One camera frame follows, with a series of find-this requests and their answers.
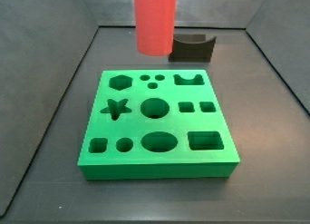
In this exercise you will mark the red oval cylinder peg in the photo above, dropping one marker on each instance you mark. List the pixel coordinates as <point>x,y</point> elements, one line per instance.
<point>153,26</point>

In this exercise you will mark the green shape sorter block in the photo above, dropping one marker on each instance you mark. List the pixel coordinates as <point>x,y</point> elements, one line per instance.
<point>156,127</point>

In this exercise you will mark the black curved holder stand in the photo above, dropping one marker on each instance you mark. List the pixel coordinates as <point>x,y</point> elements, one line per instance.
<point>191,48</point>

